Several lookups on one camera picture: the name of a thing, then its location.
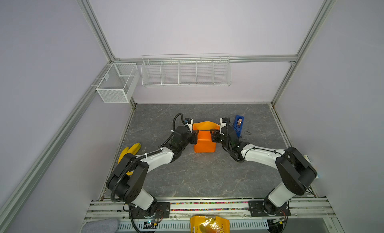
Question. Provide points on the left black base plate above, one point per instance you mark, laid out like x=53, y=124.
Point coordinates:
x=158, y=210

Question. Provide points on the wrist white camera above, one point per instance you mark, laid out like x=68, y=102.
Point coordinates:
x=189, y=123
x=224, y=125

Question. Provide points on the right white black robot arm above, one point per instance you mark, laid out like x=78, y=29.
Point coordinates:
x=296, y=172

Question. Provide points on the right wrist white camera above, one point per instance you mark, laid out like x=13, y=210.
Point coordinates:
x=224, y=125

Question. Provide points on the yellow banana bunch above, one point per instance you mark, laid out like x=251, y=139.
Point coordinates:
x=133, y=150

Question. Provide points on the yellow snack bag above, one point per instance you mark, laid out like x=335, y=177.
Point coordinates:
x=209, y=224

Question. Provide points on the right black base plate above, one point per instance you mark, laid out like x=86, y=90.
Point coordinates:
x=261, y=208

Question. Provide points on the white wire long shelf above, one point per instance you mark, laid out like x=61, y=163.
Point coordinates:
x=186, y=70

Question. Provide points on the aluminium rail frame base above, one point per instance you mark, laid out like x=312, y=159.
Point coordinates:
x=237, y=209

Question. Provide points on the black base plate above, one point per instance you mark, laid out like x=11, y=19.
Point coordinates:
x=158, y=210
x=261, y=208

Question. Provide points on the grey cloth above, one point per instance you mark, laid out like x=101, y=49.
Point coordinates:
x=102, y=226

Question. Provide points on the green white tissue pack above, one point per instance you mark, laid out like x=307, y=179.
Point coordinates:
x=311, y=163

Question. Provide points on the blue tape dispenser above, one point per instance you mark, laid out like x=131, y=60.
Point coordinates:
x=238, y=125

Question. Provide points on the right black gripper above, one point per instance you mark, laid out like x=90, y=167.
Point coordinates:
x=215, y=136

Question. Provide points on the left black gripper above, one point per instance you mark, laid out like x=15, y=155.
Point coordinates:
x=194, y=136

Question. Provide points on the white mesh square basket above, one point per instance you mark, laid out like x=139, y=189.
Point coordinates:
x=118, y=83

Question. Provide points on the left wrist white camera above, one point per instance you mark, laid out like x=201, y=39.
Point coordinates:
x=189, y=123

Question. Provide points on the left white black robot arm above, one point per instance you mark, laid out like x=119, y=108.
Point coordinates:
x=127, y=180

